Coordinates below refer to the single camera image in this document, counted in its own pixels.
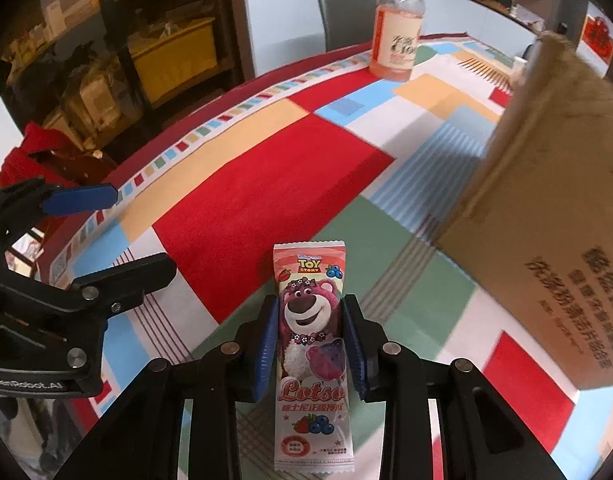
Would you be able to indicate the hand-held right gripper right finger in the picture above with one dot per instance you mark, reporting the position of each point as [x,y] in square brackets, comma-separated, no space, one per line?
[354,345]

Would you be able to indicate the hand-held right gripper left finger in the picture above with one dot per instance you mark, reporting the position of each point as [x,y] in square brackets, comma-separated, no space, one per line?
[266,345]

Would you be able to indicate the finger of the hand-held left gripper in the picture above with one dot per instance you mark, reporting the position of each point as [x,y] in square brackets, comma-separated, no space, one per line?
[81,198]
[136,277]

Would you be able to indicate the pink bear snack packet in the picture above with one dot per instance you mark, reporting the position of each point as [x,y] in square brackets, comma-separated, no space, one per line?
[311,310]

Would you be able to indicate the brown cardboard box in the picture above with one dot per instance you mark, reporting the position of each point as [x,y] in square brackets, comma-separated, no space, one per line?
[551,185]

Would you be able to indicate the red cloth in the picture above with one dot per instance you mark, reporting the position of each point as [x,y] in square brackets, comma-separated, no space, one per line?
[41,140]

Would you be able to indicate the colourful patchwork tablecloth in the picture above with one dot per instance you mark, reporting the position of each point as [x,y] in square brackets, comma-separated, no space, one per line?
[266,190]

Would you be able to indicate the yellow storage bin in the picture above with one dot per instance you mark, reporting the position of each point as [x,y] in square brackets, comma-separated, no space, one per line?
[176,60]

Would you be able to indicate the dark shelving unit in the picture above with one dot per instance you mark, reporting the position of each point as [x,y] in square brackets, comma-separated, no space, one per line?
[111,5]

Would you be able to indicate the clear plastic drink bottle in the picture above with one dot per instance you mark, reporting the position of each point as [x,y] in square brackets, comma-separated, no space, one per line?
[394,45]

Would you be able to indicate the grey chair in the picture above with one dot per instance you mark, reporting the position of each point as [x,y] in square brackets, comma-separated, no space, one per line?
[346,10]

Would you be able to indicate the red paper decoration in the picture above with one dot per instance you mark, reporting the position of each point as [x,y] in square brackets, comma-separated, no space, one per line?
[598,35]

